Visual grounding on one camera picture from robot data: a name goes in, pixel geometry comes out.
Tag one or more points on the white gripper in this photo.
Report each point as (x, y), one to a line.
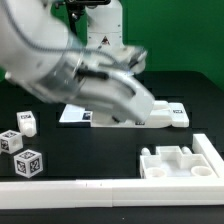
(119, 96)

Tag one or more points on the white chair seat part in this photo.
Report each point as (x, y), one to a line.
(173, 162)

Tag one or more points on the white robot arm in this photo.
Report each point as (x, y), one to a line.
(47, 59)

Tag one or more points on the white chair backrest part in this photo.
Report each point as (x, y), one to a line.
(163, 115)

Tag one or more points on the flat white tagged plate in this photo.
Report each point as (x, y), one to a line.
(75, 114)

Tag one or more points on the white L-shaped fence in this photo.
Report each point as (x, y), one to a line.
(122, 192)

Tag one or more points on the white tagged cube front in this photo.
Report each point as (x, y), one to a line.
(28, 163)

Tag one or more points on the white tagged cube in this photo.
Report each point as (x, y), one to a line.
(10, 141)
(28, 163)

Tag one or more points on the white tagged cube left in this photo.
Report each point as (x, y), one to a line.
(10, 141)

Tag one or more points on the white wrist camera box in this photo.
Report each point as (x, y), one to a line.
(132, 56)

